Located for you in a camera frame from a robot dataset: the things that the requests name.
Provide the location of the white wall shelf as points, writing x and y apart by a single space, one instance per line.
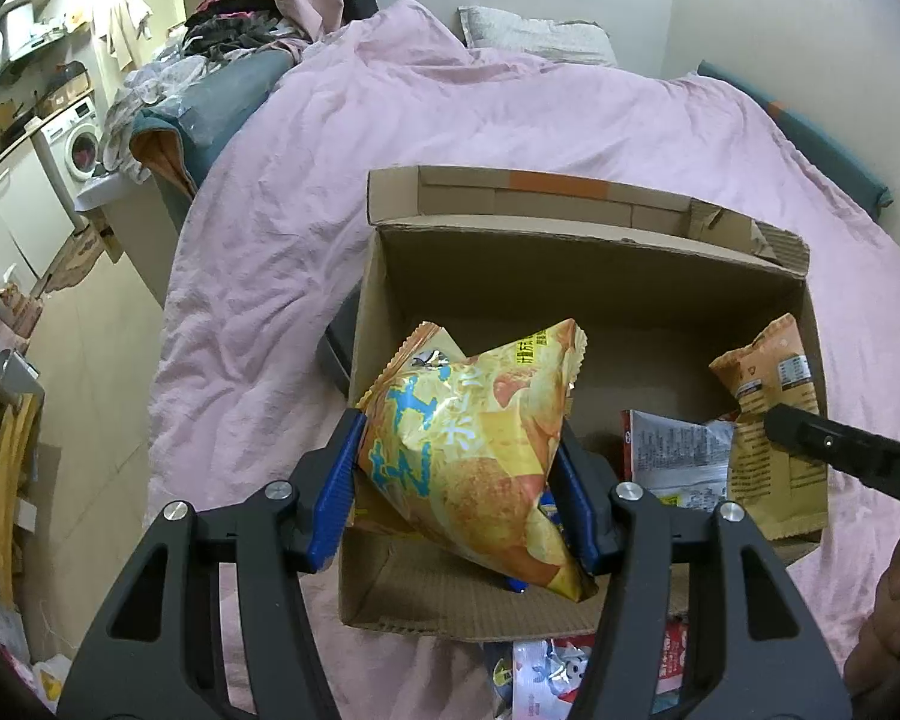
37 30

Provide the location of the pink blanket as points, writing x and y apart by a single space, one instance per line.
420 127

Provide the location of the white washing machine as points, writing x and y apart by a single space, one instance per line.
82 146

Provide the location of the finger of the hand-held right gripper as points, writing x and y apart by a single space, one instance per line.
817 442

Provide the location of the beige hanging cloth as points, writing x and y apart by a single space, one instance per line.
124 26

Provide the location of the orange snack packet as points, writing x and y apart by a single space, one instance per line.
776 367

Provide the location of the white red snack packet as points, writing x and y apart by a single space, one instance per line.
675 457

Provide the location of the white patterned cloth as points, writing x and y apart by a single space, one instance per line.
142 97

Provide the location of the grey pillow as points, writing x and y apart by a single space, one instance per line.
532 34

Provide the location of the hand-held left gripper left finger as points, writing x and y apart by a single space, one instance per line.
337 499

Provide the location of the wooden rack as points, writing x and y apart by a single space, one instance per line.
15 465

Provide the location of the brown cardboard box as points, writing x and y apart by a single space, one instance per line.
570 292

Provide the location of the teal bolster cushion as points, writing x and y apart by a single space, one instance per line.
817 142

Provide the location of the pink cartoon snack packet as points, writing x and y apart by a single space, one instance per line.
540 679

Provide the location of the pile of dark clothes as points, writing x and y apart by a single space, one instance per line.
247 15

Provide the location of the person's right hand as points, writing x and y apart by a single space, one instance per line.
892 615

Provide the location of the white cabinet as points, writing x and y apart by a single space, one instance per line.
22 202

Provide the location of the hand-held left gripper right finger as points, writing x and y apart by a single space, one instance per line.
579 521

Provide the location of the yellow potato chip bag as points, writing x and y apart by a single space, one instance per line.
465 465

